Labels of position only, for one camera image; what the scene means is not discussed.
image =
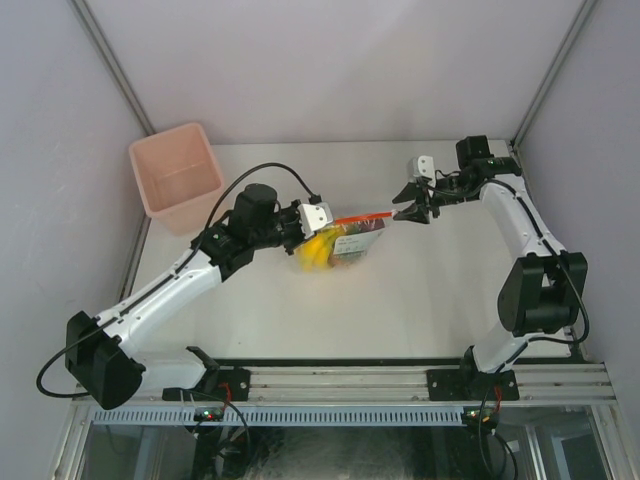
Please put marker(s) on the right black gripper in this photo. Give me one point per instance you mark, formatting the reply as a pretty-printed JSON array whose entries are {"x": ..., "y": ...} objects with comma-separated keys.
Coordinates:
[{"x": 423, "y": 196}]

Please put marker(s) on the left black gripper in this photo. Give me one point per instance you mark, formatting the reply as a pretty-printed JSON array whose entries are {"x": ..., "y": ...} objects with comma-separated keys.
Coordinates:
[{"x": 293, "y": 213}]

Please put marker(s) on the clear zip top bag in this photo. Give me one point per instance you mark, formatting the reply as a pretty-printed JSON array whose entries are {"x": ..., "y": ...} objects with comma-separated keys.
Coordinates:
[{"x": 359, "y": 234}]

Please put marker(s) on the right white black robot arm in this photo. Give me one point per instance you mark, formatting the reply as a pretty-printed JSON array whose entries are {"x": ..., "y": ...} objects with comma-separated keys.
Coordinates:
[{"x": 542, "y": 294}]

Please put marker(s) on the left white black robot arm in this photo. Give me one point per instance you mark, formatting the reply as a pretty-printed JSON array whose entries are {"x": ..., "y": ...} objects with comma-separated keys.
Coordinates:
[{"x": 101, "y": 350}]

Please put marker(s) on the yellow fake banana bunch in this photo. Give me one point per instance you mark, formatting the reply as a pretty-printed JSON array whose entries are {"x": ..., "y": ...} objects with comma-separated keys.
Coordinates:
[{"x": 314, "y": 255}]

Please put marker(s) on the pink plastic bin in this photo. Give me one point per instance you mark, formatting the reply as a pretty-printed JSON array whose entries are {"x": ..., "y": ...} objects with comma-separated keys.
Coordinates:
[{"x": 178, "y": 176}]

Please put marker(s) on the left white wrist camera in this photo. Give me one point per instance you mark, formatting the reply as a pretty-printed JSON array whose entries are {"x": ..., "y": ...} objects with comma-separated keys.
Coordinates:
[{"x": 314, "y": 217}]

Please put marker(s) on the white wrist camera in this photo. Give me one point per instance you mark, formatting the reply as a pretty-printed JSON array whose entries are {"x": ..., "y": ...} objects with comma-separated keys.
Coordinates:
[
  {"x": 314, "y": 217},
  {"x": 422, "y": 168}
]

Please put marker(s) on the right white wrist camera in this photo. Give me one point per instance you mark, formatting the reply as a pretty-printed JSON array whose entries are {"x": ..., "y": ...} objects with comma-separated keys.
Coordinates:
[{"x": 422, "y": 168}]

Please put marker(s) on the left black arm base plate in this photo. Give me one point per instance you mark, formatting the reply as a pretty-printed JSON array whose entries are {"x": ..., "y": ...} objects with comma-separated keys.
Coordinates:
[{"x": 232, "y": 384}]

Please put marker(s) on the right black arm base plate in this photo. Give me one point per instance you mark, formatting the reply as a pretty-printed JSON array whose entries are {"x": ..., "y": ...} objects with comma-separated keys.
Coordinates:
[{"x": 453, "y": 385}]

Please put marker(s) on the aluminium rail frame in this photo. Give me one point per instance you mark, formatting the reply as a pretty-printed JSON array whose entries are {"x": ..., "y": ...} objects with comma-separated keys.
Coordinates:
[{"x": 564, "y": 383}]

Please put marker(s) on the grey slotted cable duct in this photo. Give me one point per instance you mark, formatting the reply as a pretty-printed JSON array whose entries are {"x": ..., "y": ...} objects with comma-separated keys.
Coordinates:
[{"x": 282, "y": 416}]

